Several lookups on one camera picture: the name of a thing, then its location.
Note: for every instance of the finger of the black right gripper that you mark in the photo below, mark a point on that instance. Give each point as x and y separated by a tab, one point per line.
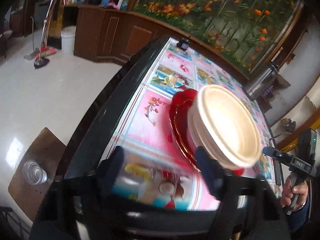
277	155

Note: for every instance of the flower aquarium display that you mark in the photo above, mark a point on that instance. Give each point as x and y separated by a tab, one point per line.
243	32

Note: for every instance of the clear glass cup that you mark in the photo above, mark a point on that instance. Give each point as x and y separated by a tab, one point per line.
33	173

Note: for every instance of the wooden cabinet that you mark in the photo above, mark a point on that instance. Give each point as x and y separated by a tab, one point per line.
109	35

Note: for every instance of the white plastic bucket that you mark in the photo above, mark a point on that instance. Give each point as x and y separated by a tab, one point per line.
68	39

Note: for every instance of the colourful fruit tablecloth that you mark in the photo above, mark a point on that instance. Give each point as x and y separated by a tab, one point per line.
154	171

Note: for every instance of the beige bowl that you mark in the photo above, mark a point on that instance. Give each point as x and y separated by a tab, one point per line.
218	121

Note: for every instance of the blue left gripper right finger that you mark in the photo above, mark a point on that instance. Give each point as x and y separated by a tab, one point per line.
212	173

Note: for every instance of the small black device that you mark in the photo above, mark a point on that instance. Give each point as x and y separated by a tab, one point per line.
183	44

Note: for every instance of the stainless steel thermos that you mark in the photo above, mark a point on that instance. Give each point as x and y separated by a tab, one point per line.
261	80

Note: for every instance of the red glass plate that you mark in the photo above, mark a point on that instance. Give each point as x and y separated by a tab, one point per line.
183	131

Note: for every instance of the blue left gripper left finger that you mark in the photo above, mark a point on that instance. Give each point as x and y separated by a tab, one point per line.
108	170

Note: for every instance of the brown wooden stool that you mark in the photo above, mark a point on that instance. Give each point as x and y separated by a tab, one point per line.
47	151

